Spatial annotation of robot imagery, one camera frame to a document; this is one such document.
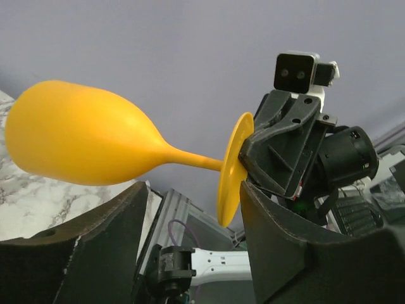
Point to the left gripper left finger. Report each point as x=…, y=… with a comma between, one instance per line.
x=91, y=258

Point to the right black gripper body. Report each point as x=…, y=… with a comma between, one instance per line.
x=311, y=126

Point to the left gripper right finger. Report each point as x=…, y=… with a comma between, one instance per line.
x=322, y=259

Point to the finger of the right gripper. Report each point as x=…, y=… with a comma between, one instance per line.
x=271, y=115
x=264, y=157

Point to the yellow plastic wine glass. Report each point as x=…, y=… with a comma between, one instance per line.
x=89, y=136

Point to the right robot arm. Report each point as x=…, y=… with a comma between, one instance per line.
x=348, y=155

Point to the black keyboard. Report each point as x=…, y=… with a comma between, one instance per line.
x=355, y=216

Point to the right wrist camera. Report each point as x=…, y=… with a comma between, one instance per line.
x=303, y=73

